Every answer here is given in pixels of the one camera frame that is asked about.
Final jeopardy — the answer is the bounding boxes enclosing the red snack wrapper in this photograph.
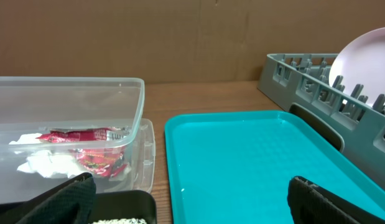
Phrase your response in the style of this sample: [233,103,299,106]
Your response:
[37,127,130,178]

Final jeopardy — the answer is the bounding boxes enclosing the white tissue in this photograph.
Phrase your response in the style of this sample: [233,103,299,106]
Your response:
[17,150,86,179]

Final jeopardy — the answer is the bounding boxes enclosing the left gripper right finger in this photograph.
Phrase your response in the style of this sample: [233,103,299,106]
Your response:
[287,176,385,224]

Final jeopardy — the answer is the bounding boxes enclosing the pink round plate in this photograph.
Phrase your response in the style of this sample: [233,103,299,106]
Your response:
[328,27,385,106]

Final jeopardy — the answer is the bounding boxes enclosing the teal plastic tray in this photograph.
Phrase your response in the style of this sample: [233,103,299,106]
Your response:
[165,111,385,223]

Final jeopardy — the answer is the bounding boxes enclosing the pile of rice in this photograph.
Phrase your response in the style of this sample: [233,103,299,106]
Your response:
[90,218,147,224]

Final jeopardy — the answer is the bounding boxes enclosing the black tray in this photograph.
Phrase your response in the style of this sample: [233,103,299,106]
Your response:
[88,190,157,224]

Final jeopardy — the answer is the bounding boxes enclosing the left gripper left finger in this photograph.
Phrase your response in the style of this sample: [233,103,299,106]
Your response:
[0,172,96,224]

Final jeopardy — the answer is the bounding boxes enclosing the grey dish rack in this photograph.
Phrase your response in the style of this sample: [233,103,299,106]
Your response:
[257,54,385,190]

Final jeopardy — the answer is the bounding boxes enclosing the clear plastic bin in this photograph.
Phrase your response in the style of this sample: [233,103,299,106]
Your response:
[0,77,155,204]

